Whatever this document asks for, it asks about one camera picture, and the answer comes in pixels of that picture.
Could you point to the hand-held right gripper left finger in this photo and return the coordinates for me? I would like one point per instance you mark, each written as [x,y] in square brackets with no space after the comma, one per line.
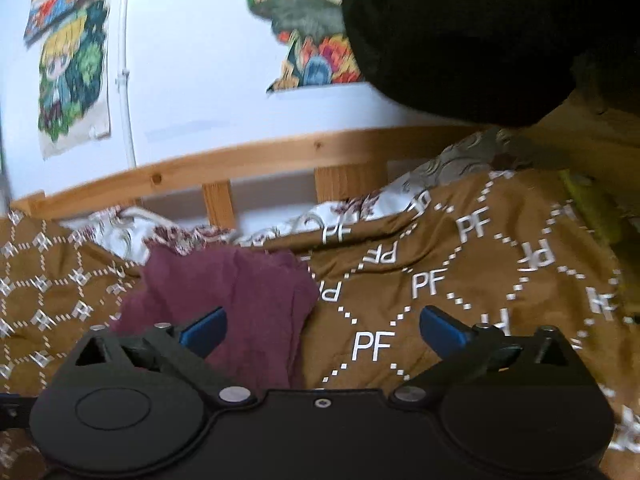
[202,332]

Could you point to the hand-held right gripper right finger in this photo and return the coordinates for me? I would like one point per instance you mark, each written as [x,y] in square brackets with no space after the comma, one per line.
[442,331]

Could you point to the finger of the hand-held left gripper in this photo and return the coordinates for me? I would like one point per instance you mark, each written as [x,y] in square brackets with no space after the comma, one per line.
[12,410]

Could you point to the maroon long-sleeve shirt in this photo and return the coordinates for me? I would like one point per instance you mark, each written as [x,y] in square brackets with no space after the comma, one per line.
[250,300]

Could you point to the brown patterned blanket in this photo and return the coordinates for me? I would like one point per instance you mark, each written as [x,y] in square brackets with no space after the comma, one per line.
[450,280]

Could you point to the yellow-green cloth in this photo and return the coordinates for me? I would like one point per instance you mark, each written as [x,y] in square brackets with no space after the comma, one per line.
[600,225]

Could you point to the blond cartoon character poster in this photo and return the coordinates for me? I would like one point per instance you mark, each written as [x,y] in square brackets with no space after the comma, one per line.
[75,75]

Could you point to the black jacket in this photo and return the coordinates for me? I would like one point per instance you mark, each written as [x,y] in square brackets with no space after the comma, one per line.
[475,35]

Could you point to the wooden bed frame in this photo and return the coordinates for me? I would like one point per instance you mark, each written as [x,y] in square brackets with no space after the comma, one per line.
[250,160]

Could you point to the white wall pipe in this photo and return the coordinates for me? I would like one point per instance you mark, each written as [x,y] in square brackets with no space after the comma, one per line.
[125,75]

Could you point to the colourful landscape wall poster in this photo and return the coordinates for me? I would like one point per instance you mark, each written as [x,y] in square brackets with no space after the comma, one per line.
[305,20]

